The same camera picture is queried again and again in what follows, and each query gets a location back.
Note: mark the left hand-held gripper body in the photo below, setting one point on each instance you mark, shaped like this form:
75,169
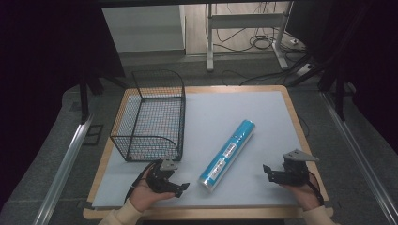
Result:
158,178

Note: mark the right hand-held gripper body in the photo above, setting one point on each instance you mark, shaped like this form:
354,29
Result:
294,172

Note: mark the person's left hand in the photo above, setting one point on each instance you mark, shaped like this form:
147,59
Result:
147,197

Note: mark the person's right hand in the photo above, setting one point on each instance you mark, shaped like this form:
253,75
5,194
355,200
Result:
302,195

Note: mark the blue wrapped roll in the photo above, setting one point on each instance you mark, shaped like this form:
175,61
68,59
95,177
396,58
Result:
226,155

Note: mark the light grey table mat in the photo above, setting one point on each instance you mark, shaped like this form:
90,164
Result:
237,109

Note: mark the black stand leg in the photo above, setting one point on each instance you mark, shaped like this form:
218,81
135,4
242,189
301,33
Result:
84,100
339,100

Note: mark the white power strip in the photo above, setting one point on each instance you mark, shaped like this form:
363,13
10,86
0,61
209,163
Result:
305,69

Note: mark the dark curtain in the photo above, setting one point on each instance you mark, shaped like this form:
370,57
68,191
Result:
47,78
369,62

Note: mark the aluminium rail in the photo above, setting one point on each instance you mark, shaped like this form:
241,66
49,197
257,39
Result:
359,150
62,172

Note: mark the white metal desk frame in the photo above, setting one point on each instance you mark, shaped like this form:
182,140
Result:
247,22

